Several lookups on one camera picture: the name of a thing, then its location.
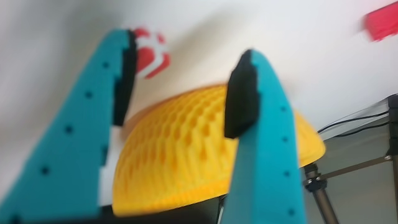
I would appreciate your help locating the red white small cube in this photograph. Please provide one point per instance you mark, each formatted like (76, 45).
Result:
(152, 59)

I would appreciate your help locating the black camera tripod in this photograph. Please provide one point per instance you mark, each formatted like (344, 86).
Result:
(320, 193)

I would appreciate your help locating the orange honeycomb bowl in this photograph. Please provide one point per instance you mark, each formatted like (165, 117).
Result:
(180, 149)

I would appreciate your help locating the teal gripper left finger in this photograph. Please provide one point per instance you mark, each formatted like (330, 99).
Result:
(71, 140)

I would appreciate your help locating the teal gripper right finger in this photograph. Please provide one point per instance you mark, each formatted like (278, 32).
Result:
(264, 161)

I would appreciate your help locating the red lego brick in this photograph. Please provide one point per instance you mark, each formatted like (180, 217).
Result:
(382, 21)

